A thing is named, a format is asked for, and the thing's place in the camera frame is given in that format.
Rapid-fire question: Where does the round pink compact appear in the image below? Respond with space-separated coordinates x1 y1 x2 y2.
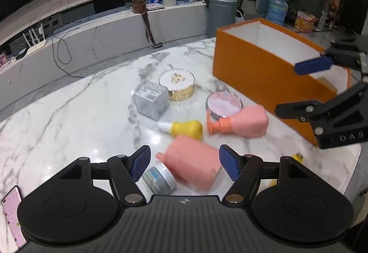
206 91 243 119

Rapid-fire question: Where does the silver cube box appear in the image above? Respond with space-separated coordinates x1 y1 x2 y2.
134 82 169 120

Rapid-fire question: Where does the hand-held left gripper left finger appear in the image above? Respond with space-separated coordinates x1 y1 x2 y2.
50 145 151 207

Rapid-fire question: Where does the round gold and white jar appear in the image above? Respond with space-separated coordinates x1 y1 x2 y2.
158 69 196 102

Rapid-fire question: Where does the black cable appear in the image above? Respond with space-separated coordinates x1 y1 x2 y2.
52 27 84 78

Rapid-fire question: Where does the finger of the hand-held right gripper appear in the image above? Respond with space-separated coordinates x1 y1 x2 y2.
274 80 368 127
294 36 368 75

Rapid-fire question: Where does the grey pedal trash can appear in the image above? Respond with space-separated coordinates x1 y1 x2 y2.
205 0 239 38

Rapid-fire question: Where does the pink bottle with orange cap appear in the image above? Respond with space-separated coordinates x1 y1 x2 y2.
206 105 269 138

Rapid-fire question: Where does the yellow bottle with white cap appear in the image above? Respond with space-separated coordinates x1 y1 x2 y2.
157 120 204 141

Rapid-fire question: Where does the yellow tape measure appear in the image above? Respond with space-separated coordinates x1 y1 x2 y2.
267 153 305 188

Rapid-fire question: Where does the smartphone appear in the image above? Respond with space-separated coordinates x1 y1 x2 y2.
1 185 28 249

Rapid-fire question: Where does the orange cardboard box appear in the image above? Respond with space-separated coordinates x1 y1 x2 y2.
213 18 353 148

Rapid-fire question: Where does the small white and blue jar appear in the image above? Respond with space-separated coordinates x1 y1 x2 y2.
137 164 177 195

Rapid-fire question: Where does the marble media console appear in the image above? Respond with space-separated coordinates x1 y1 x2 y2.
0 1 216 111

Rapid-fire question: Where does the brown leather bag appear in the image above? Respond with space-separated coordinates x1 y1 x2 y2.
132 0 163 49

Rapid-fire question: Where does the printed orange carton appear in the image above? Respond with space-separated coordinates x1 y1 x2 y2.
295 10 317 33

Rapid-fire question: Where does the white router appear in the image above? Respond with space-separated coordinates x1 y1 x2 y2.
22 26 47 55

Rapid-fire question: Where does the plain pink bottle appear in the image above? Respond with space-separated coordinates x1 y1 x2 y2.
155 134 222 192

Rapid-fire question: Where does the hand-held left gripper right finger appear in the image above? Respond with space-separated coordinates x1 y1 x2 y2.
218 144 317 207

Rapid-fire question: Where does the blue water jug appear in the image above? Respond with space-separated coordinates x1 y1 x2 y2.
265 0 289 26

